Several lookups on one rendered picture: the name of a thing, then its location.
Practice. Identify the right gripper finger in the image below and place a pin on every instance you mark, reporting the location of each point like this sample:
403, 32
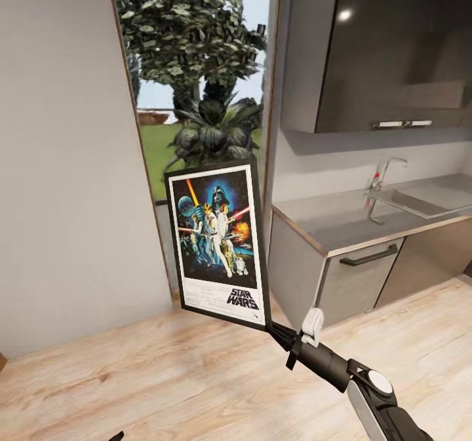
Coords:
283, 340
284, 329

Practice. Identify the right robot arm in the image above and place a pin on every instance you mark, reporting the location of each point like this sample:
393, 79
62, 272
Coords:
370, 393

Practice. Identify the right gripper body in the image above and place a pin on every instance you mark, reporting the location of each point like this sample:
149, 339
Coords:
317, 359

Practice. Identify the fixed window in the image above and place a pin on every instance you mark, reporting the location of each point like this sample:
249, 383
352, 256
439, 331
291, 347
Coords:
201, 74

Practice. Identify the drop in sink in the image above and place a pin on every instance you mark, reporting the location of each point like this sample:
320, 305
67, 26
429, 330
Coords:
426, 200

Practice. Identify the poster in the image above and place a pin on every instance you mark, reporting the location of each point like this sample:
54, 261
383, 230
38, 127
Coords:
218, 238

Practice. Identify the dishwasher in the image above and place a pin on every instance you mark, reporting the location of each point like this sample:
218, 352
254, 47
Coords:
351, 282

